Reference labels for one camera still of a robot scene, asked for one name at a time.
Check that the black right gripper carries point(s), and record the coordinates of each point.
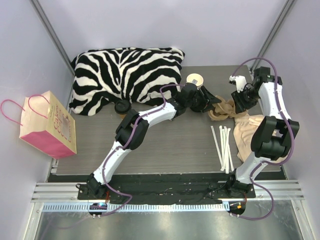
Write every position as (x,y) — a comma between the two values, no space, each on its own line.
(240,103)

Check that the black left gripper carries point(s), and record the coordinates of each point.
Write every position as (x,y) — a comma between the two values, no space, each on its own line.
(206,97)

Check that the brown cardboard cup carrier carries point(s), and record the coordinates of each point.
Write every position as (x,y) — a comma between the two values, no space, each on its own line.
(224,110)

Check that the black plastic cup lid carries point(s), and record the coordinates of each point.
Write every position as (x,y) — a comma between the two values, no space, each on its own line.
(122,106)

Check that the brown paper coffee cup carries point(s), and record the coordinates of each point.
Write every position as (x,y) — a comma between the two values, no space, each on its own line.
(122,115)

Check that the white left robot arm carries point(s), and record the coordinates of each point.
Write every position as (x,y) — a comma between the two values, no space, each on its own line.
(132,130)

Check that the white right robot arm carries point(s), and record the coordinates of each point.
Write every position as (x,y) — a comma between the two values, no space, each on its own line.
(275,135)

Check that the beige folded cloth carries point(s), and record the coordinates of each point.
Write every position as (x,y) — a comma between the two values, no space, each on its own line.
(244,129)

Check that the stack of paper cups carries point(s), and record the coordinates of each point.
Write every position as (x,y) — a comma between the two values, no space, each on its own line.
(196,79)

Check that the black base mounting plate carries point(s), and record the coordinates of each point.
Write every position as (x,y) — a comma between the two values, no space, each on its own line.
(159,189)

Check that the zebra print pillow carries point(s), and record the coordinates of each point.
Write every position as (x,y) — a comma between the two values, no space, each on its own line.
(139,75)

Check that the pink paper gift bag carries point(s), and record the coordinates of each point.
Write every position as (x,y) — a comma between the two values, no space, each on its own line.
(46,125)

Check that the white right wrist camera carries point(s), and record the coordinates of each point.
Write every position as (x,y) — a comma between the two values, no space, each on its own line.
(239,81)

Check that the perforated metal rail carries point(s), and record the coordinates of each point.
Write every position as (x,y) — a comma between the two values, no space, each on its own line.
(97,207)

